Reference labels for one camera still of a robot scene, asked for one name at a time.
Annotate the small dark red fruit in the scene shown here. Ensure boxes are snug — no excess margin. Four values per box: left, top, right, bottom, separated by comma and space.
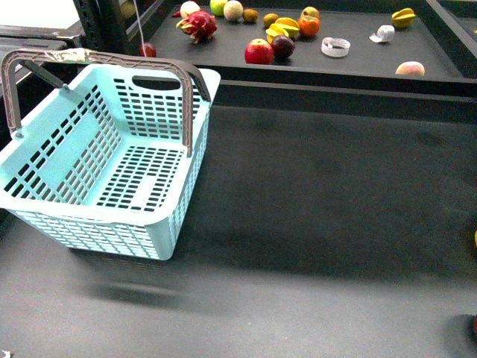
139, 43, 157, 57

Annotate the yellow starfruit near persimmon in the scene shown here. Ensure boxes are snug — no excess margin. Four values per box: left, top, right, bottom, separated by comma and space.
265, 17, 300, 43

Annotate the brown kiwi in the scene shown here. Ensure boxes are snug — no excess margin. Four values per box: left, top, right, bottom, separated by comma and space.
242, 8, 258, 23

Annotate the green apple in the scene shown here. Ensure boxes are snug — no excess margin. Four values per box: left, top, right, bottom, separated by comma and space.
209, 0, 228, 17

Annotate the white hanging string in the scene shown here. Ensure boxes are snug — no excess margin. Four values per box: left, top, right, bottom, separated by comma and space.
133, 0, 147, 57

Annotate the orange persimmon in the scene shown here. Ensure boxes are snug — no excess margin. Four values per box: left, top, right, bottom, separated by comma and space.
297, 16, 320, 37

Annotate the pink peach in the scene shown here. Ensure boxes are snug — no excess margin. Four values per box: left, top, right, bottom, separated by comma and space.
395, 61, 426, 76

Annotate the white onion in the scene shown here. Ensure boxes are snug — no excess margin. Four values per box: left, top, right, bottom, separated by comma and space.
180, 1, 200, 19

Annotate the brown-green round fruit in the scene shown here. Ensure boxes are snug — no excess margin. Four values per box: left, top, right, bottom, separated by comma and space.
262, 13, 279, 28

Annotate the black metal shelf post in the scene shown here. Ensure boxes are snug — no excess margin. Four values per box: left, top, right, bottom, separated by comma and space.
73, 0, 130, 54

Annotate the white tape ring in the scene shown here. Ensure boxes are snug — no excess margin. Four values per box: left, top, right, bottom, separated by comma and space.
320, 37, 352, 58

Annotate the dark purple plum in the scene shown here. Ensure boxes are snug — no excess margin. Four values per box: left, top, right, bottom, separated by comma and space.
271, 35, 295, 60

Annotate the yellow starfruit far right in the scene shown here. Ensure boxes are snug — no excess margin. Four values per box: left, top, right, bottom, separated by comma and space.
391, 7, 416, 29

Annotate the black fruit display tray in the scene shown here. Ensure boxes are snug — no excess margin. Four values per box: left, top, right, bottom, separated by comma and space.
146, 1, 476, 124

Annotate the brown front basket handle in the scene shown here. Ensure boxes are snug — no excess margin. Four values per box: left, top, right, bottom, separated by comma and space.
1, 48, 202, 156

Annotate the pink dragon fruit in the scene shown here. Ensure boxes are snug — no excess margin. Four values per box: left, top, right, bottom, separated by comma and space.
176, 10, 218, 43

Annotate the beige cantaloupe melon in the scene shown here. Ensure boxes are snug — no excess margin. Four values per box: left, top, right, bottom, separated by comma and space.
224, 0, 244, 22

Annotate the light blue plastic basket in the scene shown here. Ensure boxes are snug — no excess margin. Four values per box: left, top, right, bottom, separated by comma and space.
1, 65, 212, 260

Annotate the red apple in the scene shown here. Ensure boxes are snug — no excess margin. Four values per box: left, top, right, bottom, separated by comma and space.
244, 38, 274, 65

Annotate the brown basket handle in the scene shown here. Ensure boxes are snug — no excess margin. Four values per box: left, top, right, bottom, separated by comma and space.
19, 59, 211, 101
1, 48, 202, 156

